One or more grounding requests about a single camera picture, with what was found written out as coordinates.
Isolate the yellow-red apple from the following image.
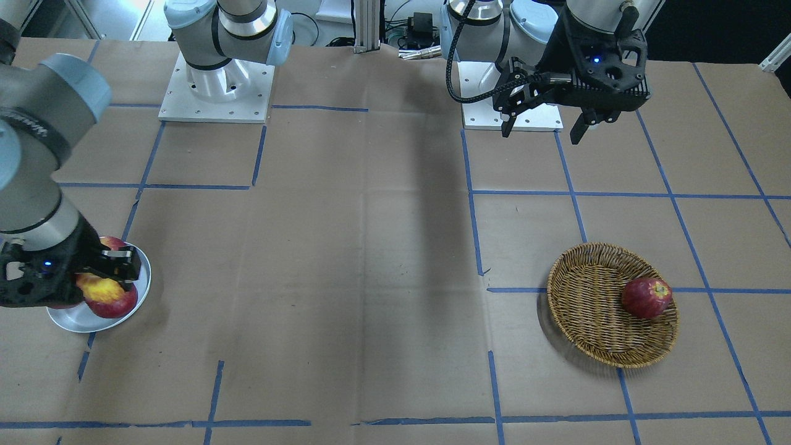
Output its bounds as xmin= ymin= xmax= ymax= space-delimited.
xmin=75 ymin=273 xmax=137 ymax=304

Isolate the dark red apple in basket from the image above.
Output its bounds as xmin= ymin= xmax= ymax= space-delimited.
xmin=620 ymin=277 xmax=673 ymax=319

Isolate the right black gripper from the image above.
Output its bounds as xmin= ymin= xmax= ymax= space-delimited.
xmin=39 ymin=215 xmax=142 ymax=291

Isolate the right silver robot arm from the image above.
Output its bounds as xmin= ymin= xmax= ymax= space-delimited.
xmin=2 ymin=1 xmax=294 ymax=306

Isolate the light blue plate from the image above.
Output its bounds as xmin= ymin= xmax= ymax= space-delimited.
xmin=47 ymin=242 xmax=151 ymax=333

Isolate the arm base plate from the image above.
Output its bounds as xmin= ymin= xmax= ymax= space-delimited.
xmin=458 ymin=61 xmax=564 ymax=132
xmin=158 ymin=54 xmax=275 ymax=124

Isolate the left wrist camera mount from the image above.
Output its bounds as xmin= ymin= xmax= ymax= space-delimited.
xmin=565 ymin=22 xmax=652 ymax=112

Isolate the round wicker basket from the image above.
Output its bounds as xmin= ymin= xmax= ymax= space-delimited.
xmin=546 ymin=242 xmax=680 ymax=369

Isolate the red apple on plate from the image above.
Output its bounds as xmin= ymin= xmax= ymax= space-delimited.
xmin=84 ymin=284 xmax=138 ymax=319
xmin=99 ymin=236 xmax=129 ymax=251

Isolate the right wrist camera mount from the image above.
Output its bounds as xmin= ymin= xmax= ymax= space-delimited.
xmin=1 ymin=240 xmax=83 ymax=308

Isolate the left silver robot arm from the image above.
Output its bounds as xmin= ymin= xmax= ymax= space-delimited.
xmin=440 ymin=1 xmax=663 ymax=144

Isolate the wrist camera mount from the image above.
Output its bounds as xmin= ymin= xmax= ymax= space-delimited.
xmin=1 ymin=240 xmax=83 ymax=308
xmin=565 ymin=22 xmax=652 ymax=112

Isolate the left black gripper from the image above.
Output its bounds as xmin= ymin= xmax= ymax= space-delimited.
xmin=493 ymin=12 xmax=622 ymax=145

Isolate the black braided cable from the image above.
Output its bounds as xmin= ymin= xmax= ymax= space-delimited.
xmin=446 ymin=0 xmax=551 ymax=104

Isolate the aluminium frame post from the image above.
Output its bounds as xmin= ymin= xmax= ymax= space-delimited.
xmin=351 ymin=0 xmax=383 ymax=54

